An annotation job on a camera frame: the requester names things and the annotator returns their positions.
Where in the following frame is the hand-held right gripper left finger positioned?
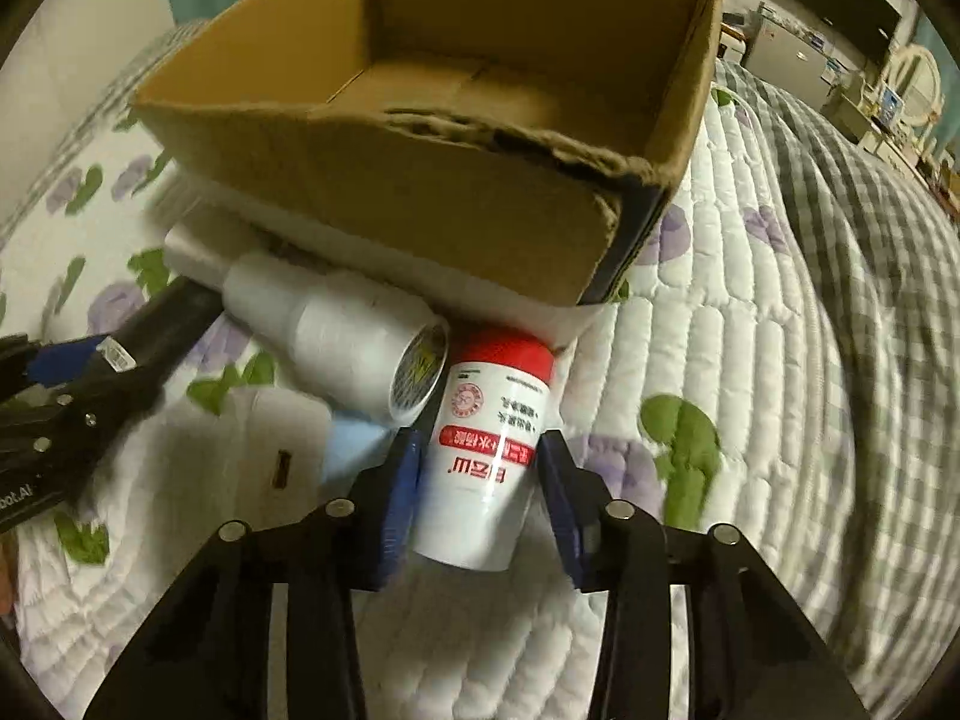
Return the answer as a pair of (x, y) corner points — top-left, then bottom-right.
(82, 427), (426, 720)

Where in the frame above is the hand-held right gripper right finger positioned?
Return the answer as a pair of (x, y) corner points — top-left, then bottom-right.
(540, 427), (875, 720)

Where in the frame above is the white bottle with red cap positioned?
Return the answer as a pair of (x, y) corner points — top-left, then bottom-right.
(411, 328), (560, 571)

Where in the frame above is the black box with barcode sticker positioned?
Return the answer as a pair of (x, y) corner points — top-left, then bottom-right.
(96, 276), (227, 376)

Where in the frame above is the brown cardboard box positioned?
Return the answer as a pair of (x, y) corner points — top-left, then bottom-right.
(129, 0), (725, 308)

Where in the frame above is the light blue small object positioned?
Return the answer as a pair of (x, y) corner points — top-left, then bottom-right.
(328, 416), (400, 482)

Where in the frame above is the white power adapter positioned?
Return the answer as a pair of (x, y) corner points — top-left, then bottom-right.
(223, 387), (335, 535)

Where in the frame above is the plain white plastic bottle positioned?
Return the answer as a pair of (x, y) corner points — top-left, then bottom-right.
(223, 251), (451, 425)

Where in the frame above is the white floral quilt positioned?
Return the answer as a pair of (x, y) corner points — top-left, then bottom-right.
(0, 19), (931, 720)

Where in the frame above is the grey checked blanket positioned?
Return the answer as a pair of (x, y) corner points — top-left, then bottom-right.
(712, 60), (960, 691)

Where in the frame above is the white cabinet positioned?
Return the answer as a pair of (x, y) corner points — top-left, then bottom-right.
(742, 15), (835, 95)

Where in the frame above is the oval vanity mirror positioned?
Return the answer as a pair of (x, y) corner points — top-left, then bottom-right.
(879, 43), (943, 137)

